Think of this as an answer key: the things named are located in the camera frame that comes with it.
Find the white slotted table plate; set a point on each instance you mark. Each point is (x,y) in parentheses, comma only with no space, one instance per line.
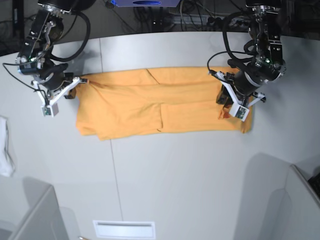
(125,230)

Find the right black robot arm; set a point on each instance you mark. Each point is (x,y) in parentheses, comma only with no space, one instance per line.
(36,58)

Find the right grey bin wall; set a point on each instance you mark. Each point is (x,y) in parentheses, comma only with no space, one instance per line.
(304,221)

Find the yellow T-shirt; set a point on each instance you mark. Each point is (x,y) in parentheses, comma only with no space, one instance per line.
(120,104)

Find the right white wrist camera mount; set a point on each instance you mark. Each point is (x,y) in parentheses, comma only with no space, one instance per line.
(58,97)

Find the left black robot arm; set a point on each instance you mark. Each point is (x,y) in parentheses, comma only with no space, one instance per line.
(264,62)

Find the grey bin wall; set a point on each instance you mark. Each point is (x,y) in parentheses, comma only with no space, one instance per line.
(43,221)
(304,221)

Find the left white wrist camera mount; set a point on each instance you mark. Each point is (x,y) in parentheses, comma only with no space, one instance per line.
(240,108)

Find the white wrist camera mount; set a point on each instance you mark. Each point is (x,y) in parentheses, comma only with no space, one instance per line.
(240,108)
(58,97)

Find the left grey bin wall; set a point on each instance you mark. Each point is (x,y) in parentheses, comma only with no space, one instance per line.
(43,221)

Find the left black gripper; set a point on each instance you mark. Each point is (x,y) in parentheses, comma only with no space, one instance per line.
(244,87)

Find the white cloth at edge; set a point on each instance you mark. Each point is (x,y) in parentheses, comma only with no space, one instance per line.
(7,166)

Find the blue device box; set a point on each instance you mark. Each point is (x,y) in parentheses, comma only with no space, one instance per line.
(145,3)

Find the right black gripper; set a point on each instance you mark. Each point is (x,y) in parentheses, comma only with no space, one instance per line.
(53,78)

